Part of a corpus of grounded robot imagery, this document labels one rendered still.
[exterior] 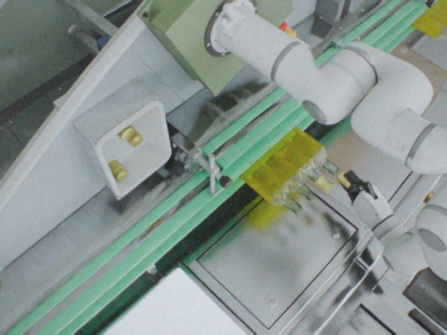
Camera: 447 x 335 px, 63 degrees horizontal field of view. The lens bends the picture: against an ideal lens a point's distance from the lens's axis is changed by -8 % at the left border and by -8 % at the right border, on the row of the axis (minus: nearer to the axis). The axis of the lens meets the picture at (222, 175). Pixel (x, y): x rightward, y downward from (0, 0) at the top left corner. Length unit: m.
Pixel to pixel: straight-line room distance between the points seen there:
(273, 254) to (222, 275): 0.16
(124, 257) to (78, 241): 0.12
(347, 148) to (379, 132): 0.75
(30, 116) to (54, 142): 0.76
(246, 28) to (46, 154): 0.48
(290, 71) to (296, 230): 0.58
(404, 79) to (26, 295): 0.92
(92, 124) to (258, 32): 0.37
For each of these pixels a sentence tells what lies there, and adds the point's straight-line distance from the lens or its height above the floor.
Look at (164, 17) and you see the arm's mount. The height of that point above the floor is 0.81.
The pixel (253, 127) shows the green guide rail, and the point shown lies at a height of 0.93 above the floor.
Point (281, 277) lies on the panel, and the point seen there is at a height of 1.22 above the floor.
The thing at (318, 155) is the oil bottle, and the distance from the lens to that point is 1.14.
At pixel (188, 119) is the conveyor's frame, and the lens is 1.02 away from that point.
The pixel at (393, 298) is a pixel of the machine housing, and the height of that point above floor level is 1.50.
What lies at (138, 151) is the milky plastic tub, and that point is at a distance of 1.00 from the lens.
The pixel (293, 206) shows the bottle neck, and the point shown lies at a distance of 1.05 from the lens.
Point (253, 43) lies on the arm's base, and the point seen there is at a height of 0.94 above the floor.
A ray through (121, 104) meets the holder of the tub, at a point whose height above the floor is 0.79.
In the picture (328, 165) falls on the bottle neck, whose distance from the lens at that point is 1.14.
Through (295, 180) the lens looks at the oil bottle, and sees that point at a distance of 1.08.
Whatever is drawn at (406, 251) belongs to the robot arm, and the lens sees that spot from 0.92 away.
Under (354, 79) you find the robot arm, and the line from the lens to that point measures 0.73.
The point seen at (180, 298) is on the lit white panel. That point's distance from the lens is 1.10.
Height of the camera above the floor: 1.31
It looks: 21 degrees down
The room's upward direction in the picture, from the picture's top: 131 degrees clockwise
